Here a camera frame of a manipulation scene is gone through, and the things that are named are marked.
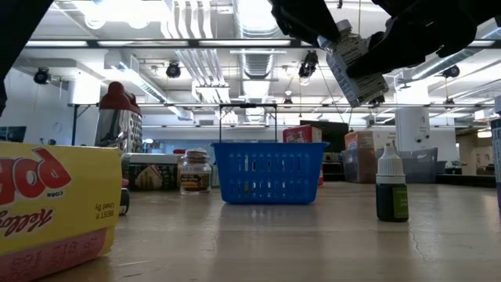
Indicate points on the blue plastic basket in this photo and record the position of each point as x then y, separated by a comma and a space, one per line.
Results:
270, 176

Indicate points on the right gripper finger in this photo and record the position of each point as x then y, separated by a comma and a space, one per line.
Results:
415, 43
305, 17

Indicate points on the clear box of snack boxes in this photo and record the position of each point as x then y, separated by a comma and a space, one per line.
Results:
419, 164

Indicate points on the yellow Corn Pops box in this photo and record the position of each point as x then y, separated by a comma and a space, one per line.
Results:
58, 196

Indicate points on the black ceiling spotlight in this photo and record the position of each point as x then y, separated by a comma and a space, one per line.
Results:
173, 69
41, 75
451, 71
308, 64

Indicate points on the Froot Loops cereal box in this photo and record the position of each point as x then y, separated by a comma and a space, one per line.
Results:
301, 135

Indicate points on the smoked paprika tin red lid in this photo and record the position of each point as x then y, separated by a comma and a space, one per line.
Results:
179, 151

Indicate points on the green food colouring dropper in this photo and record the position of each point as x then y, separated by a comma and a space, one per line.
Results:
391, 199

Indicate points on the small glass spice jar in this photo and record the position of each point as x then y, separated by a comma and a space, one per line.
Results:
195, 176

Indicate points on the Apple Jacks cereal box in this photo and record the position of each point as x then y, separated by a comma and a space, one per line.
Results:
214, 176

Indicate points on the clear pepper spice jar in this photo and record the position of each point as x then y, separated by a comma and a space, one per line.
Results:
366, 92

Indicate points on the black overhead crossbar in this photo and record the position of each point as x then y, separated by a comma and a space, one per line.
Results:
156, 43

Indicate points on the dark wall screen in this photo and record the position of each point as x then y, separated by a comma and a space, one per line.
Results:
11, 134

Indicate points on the black table frame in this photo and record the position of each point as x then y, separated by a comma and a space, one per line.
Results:
466, 181

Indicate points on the orange cereal box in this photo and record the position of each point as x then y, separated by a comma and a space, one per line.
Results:
358, 140

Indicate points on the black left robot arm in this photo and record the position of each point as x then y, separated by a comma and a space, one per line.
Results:
15, 23

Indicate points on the black metal stand frame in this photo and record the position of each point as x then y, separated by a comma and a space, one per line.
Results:
248, 105

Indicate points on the large black monitor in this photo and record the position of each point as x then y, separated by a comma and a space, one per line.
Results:
334, 137

